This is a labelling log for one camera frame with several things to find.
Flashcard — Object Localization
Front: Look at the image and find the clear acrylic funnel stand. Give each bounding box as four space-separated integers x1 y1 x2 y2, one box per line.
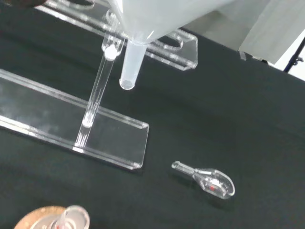
0 0 199 171

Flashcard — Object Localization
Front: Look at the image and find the black cloth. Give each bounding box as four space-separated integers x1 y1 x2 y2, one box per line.
0 0 305 229

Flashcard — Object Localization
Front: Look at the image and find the small round-bottom glass flask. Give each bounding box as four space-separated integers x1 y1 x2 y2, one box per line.
56 205 91 229

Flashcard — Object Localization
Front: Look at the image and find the black tripod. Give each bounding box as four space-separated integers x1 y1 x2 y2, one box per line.
283 35 305 72

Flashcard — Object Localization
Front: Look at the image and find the cork ring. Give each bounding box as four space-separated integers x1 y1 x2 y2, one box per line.
13 206 69 229

